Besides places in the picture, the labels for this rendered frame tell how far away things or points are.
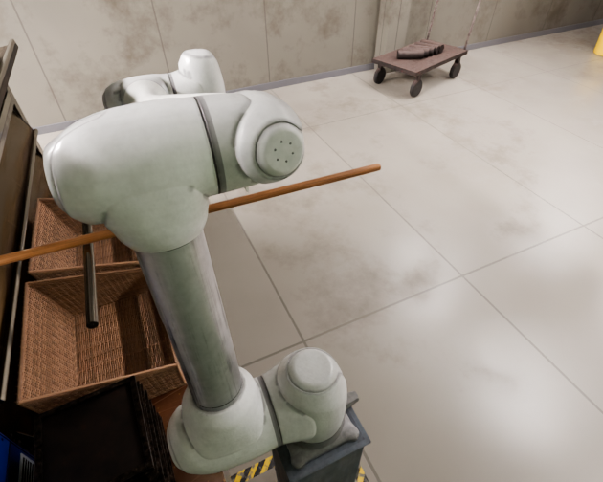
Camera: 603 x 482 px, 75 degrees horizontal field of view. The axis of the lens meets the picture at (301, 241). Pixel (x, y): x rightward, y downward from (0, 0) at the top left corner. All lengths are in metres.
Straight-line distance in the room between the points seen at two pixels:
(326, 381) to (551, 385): 1.90
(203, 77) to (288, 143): 0.59
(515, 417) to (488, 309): 0.68
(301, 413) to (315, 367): 0.10
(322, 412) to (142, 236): 0.54
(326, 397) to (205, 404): 0.24
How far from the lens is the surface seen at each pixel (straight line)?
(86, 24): 4.87
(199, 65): 1.05
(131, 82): 1.04
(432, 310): 2.65
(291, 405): 0.88
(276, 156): 0.48
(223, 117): 0.51
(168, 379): 1.63
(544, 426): 2.48
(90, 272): 1.33
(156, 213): 0.51
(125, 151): 0.49
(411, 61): 5.41
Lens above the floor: 2.03
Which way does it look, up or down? 43 degrees down
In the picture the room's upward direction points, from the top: 1 degrees counter-clockwise
